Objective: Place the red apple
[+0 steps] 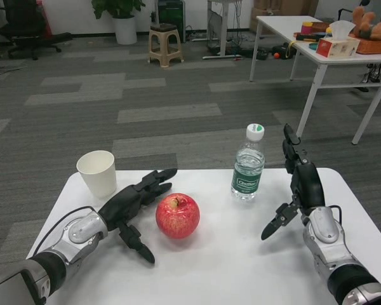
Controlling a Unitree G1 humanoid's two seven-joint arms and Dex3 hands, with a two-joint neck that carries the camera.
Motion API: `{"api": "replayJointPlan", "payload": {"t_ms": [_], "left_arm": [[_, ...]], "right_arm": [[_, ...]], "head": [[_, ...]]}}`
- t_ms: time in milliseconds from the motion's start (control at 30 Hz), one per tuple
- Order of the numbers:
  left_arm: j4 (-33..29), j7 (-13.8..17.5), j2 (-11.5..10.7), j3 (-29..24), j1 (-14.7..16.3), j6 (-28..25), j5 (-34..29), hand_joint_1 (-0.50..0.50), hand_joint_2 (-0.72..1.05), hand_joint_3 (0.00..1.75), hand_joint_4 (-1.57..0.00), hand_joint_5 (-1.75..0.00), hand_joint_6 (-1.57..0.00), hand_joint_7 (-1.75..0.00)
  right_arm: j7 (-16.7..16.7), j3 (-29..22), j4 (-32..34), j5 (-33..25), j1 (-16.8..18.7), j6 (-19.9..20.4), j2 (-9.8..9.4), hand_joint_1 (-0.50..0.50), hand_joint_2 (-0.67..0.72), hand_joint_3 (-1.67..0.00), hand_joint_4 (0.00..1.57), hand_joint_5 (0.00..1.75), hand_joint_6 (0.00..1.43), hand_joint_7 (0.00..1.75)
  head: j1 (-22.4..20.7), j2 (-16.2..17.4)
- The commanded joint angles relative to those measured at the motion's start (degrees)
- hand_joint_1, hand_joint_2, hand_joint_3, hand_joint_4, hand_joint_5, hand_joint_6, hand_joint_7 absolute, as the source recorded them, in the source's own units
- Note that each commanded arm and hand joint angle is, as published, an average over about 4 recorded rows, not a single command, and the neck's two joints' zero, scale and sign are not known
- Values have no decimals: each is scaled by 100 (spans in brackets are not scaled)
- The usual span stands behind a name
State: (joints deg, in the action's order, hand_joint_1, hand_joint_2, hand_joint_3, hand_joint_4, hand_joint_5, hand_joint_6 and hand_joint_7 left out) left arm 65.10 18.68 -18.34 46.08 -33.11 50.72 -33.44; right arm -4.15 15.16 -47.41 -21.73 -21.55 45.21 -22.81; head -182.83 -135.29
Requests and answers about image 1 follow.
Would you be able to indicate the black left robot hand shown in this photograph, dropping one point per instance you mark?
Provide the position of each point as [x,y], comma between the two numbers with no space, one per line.
[124,203]

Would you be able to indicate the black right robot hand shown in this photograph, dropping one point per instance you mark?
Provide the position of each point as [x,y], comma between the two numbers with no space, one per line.
[308,184]

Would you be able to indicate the red apple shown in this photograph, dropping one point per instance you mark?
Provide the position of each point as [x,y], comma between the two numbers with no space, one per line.
[177,217]

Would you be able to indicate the white paper cup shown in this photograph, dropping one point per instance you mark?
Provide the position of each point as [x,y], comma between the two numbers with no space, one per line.
[98,178]

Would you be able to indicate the clear water bottle green label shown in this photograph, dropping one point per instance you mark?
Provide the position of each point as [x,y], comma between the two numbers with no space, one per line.
[247,178]

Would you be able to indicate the blue plate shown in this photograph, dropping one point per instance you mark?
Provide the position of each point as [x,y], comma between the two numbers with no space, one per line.
[312,47]

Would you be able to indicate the red white tissue box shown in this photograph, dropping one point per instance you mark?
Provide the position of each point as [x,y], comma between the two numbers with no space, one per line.
[336,47]

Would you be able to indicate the orange woven basket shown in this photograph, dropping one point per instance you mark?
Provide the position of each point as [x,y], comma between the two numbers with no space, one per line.
[373,47]

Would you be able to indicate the pink yellow cup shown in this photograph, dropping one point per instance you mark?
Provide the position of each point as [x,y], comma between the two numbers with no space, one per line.
[306,28]

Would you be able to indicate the white rectangular table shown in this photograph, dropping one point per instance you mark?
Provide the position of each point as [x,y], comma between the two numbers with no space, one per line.
[279,23]

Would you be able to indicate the brown plush toy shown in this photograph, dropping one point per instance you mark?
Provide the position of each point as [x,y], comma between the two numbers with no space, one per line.
[371,27]

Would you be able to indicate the green plant in white pot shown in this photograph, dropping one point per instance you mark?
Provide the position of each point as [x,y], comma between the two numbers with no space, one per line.
[125,28]

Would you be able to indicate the beige plastic stool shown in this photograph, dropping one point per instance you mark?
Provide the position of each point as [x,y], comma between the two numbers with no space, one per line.
[165,31]

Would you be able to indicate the large brown cardboard box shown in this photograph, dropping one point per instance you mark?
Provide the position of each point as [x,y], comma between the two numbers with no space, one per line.
[295,8]

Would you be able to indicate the white standing desk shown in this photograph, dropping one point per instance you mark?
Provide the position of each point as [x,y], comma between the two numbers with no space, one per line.
[223,28]

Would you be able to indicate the small brown cardboard box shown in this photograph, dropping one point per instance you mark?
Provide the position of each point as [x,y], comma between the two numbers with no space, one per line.
[261,6]

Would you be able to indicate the black green equipment case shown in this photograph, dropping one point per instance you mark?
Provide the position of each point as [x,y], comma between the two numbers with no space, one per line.
[171,16]

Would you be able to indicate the black office chair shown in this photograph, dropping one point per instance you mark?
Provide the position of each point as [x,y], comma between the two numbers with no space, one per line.
[22,19]

